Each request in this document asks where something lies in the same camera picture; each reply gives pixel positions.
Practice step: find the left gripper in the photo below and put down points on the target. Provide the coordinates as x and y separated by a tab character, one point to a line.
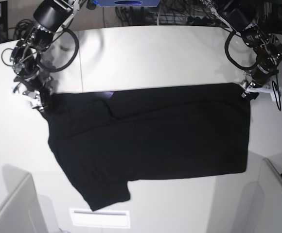
258	74

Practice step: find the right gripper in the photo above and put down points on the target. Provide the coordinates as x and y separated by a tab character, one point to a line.
36	81

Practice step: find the black T-shirt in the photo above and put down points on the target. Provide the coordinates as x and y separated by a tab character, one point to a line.
103	143

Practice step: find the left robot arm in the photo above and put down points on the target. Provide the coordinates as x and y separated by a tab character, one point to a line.
241	17

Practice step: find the black power strip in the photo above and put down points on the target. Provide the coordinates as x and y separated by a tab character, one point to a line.
200	21

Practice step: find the blue box behind table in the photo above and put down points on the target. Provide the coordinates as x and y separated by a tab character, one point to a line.
141	3

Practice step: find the grey partition panel right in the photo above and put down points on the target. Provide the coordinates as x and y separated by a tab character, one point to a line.
260	205

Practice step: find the grey partition panel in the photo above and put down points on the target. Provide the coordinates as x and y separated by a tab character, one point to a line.
20	211
260	205

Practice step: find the grey partition panel left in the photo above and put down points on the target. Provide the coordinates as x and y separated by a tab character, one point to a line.
20	211

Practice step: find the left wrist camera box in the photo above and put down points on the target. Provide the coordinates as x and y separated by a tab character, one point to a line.
276	94

